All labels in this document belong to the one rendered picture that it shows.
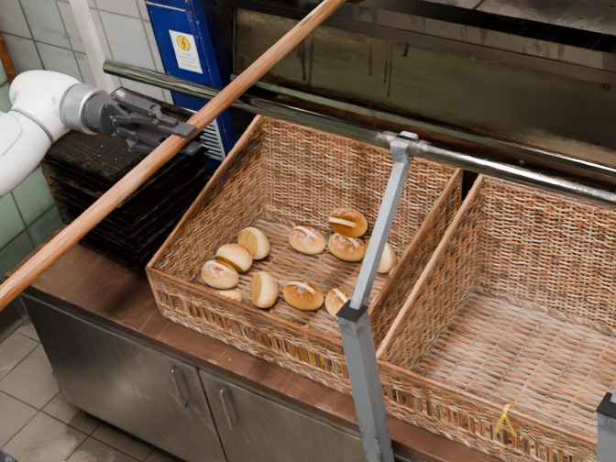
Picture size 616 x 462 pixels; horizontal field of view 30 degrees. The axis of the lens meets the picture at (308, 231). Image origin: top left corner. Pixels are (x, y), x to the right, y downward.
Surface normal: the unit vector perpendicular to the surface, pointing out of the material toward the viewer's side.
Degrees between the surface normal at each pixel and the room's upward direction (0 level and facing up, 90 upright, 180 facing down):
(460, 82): 70
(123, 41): 90
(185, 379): 90
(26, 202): 90
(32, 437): 0
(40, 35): 90
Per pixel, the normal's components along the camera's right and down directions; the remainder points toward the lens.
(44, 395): -0.16, -0.76
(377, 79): -0.58, 0.30
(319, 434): -0.56, 0.59
